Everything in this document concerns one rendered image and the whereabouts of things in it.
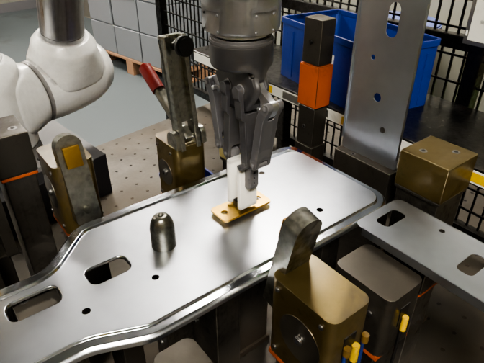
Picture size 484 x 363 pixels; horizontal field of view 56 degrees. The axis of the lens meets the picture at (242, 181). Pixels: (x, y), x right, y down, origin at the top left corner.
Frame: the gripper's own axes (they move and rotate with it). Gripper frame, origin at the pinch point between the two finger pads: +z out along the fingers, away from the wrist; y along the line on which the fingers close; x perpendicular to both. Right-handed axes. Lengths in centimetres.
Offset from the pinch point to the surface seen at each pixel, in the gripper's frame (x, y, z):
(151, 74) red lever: -0.4, -23.5, -9.1
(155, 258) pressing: -15.1, 1.8, 4.6
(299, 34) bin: 36.7, -27.3, -8.8
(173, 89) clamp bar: -1.7, -14.1, -9.6
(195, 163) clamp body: 0.5, -13.0, 3.1
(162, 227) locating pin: -13.3, 1.2, 0.8
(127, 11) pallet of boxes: 137, -336, 49
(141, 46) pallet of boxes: 140, -323, 76
